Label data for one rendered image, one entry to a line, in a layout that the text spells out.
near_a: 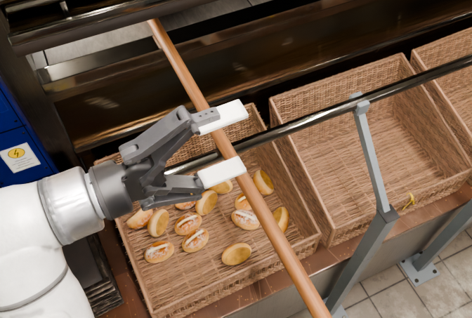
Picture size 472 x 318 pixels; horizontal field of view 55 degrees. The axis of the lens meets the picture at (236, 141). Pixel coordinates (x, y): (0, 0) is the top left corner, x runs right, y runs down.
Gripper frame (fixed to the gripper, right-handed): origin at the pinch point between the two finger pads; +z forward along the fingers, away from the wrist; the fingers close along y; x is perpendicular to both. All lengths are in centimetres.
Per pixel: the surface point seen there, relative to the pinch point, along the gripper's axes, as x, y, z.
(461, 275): 16, 149, 105
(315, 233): -8, 79, 31
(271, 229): 3.8, 27.9, 5.7
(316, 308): 20.2, 28.0, 5.8
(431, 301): 20, 149, 85
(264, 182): -33, 83, 27
